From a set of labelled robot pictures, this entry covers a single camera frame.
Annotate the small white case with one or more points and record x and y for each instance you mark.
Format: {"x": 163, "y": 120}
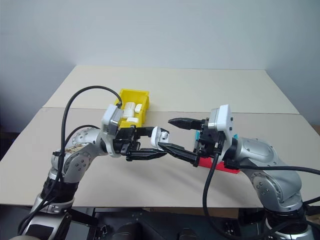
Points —
{"x": 138, "y": 108}

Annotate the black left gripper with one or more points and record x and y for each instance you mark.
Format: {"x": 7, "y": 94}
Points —
{"x": 125, "y": 140}

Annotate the yellow plastic bin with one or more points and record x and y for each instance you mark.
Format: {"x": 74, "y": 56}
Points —
{"x": 135, "y": 96}

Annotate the flat white case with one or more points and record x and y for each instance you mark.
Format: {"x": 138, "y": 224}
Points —
{"x": 133, "y": 120}

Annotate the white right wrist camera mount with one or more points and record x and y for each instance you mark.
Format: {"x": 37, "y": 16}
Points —
{"x": 223, "y": 117}

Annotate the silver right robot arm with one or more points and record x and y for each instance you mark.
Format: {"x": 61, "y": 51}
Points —
{"x": 262, "y": 155}

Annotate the teal plastic holder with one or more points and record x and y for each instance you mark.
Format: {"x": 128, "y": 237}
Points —
{"x": 197, "y": 137}

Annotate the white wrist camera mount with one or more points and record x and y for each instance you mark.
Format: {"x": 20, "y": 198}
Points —
{"x": 110, "y": 117}
{"x": 223, "y": 117}

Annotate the dark rounded shape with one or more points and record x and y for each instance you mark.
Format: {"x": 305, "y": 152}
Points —
{"x": 189, "y": 234}
{"x": 128, "y": 232}

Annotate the red flat tray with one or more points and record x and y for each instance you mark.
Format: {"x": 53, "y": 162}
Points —
{"x": 225, "y": 168}

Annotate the white earbud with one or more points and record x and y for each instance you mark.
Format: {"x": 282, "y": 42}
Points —
{"x": 165, "y": 136}

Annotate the white ribbed case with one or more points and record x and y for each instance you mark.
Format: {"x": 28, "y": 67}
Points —
{"x": 129, "y": 110}

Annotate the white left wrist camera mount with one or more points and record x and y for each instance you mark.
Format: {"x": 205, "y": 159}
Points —
{"x": 110, "y": 117}

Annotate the white earbud case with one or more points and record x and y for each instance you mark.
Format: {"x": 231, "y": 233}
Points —
{"x": 156, "y": 136}

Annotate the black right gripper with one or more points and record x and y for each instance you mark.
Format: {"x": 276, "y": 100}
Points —
{"x": 208, "y": 143}

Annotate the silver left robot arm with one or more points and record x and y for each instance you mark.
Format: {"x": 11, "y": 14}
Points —
{"x": 80, "y": 152}

